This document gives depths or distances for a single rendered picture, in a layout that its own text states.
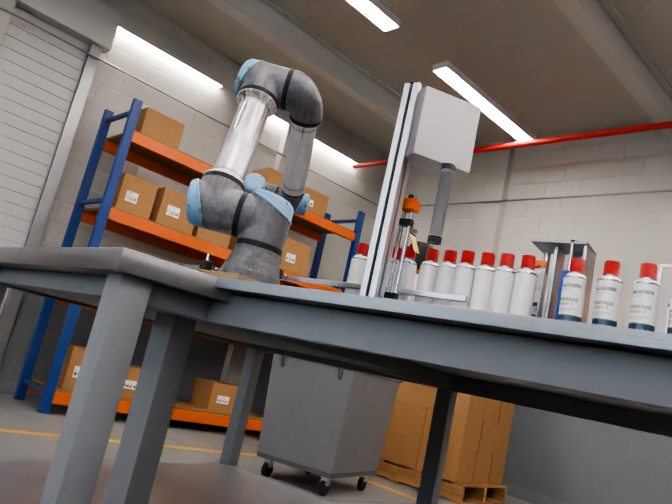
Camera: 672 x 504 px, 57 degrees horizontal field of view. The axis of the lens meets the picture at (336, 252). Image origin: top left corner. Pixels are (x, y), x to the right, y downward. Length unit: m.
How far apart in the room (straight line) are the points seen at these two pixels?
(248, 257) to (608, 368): 0.90
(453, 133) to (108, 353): 1.02
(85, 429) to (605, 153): 6.20
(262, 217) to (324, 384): 2.51
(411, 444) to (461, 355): 4.38
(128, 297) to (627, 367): 0.78
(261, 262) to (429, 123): 0.56
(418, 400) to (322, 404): 1.51
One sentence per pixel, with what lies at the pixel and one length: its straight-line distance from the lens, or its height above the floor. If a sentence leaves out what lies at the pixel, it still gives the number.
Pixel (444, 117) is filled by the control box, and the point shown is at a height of 1.41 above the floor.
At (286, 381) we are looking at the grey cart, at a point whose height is 0.61.
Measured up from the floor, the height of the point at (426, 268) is 1.03.
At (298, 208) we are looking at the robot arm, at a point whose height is 1.19.
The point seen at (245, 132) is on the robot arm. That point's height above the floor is 1.26.
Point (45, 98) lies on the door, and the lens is 5.96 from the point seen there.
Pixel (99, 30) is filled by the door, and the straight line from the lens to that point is 6.18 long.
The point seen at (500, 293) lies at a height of 0.98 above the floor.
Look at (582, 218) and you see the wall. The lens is 6.67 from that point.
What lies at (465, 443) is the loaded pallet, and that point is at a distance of 5.11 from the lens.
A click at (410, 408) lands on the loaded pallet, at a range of 5.33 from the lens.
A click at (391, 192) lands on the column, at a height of 1.18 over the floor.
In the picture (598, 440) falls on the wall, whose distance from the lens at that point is 6.16.
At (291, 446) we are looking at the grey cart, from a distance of 4.06.
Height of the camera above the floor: 0.70
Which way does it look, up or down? 11 degrees up
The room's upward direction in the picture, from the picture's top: 13 degrees clockwise
